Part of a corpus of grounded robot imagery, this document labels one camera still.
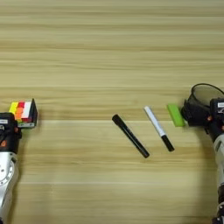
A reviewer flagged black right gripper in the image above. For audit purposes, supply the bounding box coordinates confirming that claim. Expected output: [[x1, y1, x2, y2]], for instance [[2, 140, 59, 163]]
[[188, 99, 224, 144]]

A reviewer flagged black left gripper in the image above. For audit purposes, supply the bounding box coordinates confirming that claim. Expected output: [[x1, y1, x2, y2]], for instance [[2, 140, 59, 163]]
[[0, 98, 39, 156]]

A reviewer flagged black mesh pen cup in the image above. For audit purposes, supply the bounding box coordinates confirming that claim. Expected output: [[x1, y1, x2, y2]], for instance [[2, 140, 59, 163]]
[[180, 82, 224, 128]]

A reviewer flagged black marker pen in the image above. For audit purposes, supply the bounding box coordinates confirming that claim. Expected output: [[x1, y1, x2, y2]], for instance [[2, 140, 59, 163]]
[[111, 113, 151, 159]]

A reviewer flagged multicoloured block stack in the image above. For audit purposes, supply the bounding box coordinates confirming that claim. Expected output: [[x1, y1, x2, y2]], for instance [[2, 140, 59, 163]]
[[9, 100, 37, 129]]

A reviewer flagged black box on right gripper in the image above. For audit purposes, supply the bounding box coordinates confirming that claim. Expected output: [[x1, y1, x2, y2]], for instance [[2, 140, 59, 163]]
[[209, 97, 224, 123]]

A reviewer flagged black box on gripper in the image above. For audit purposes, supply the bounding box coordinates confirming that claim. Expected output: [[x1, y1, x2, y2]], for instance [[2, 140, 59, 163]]
[[209, 97, 224, 123], [0, 112, 18, 132]]

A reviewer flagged green eraser block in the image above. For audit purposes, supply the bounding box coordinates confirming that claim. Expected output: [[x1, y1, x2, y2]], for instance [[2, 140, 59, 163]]
[[166, 102, 186, 128]]

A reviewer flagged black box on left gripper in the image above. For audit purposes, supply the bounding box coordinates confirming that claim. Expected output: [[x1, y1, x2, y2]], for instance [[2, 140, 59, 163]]
[[0, 112, 18, 132]]

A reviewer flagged white marker with black cap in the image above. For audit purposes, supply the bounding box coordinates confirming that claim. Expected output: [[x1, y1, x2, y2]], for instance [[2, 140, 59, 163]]
[[143, 105, 176, 153]]

